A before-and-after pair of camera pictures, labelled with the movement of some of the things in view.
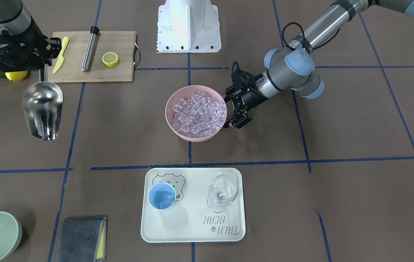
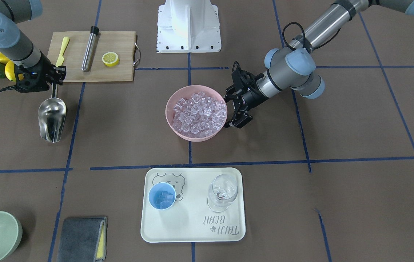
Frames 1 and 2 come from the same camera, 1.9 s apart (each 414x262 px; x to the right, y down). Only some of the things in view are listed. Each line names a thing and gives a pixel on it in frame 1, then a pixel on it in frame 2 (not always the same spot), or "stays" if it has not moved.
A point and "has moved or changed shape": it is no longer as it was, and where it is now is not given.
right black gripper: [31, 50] to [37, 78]
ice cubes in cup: [163, 199] stays
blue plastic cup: [162, 195] stays
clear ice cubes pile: [198, 116] stays
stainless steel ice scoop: [42, 103] has moved or changed shape
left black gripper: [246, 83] stays
